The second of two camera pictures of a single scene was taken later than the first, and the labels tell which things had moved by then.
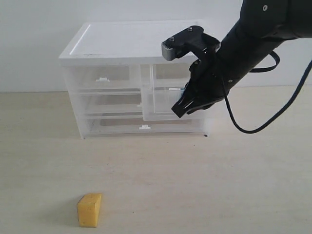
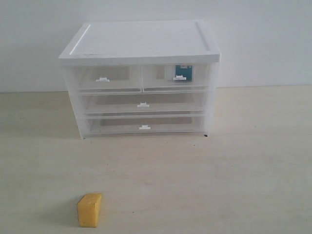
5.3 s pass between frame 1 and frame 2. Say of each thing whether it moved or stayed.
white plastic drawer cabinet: stayed
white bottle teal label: moved
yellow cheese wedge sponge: stayed
